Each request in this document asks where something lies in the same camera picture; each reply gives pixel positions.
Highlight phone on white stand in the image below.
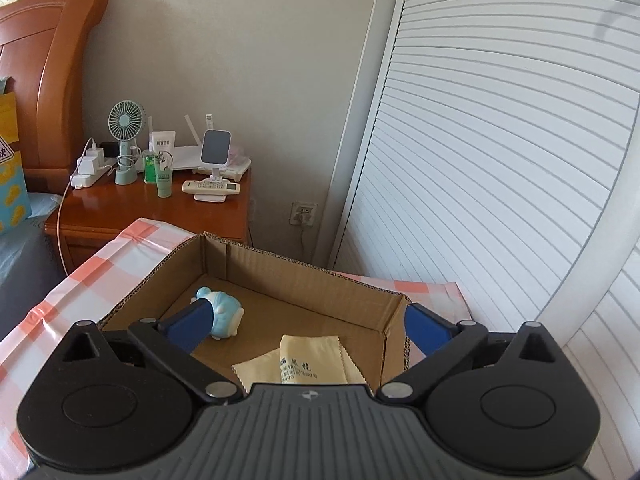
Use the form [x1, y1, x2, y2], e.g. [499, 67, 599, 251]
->
[194, 129, 231, 203]

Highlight white card box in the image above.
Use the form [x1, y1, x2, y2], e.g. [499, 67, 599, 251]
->
[149, 130, 177, 159]

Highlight pink checkered tablecloth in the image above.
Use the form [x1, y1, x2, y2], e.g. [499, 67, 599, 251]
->
[1, 219, 470, 479]

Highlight wooden nightstand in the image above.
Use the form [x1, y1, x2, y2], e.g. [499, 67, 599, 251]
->
[44, 171, 252, 272]

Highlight wall outlet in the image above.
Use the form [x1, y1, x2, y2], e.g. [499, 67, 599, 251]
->
[288, 202, 317, 228]

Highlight white charging cable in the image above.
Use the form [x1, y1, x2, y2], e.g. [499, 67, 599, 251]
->
[55, 136, 101, 276]

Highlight white router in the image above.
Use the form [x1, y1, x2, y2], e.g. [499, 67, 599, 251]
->
[171, 114, 252, 182]

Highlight white louvered closet door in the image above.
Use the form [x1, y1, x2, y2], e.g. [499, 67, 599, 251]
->
[330, 0, 639, 479]

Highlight white remote control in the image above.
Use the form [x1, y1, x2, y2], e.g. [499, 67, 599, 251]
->
[182, 179, 241, 196]

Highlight green tube bottle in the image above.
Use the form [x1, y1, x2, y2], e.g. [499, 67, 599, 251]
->
[154, 151, 172, 198]

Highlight wooden headboard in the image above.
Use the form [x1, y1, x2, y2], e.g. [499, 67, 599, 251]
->
[1, 0, 108, 194]

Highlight blue bed sheet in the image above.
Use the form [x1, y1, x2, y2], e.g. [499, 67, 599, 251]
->
[0, 193, 65, 339]

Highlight green desk fan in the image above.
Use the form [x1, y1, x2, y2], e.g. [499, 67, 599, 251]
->
[107, 100, 145, 185]

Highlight white power strip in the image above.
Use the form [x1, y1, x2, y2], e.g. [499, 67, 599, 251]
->
[70, 148, 116, 190]

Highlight green box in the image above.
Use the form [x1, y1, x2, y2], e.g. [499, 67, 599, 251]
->
[142, 150, 156, 184]

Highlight yellow duck tissue box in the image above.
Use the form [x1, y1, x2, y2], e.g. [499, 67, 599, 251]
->
[0, 77, 32, 234]

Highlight blue plush toy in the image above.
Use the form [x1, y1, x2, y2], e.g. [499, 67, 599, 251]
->
[192, 287, 244, 340]

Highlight cardboard box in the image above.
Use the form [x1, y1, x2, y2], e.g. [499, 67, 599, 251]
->
[99, 233, 409, 389]

